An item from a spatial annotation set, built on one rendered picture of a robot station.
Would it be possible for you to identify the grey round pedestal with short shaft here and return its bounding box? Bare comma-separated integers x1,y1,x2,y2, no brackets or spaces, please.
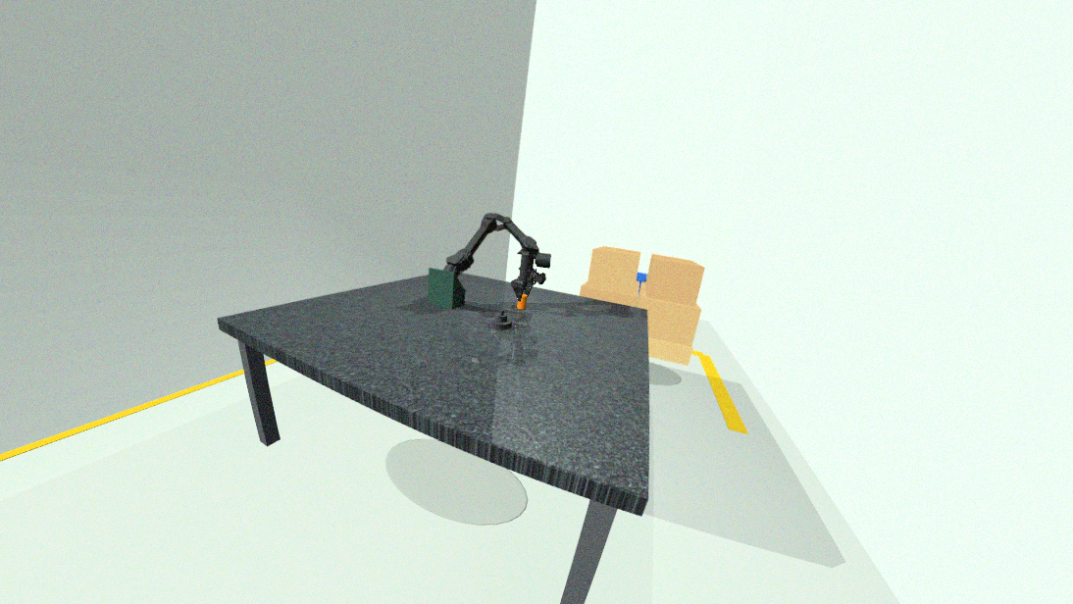
489,310,512,329

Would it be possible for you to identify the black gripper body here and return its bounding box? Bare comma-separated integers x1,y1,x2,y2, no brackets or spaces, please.
511,265,534,288

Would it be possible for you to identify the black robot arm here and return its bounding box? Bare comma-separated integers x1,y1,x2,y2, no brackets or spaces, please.
444,213,552,285

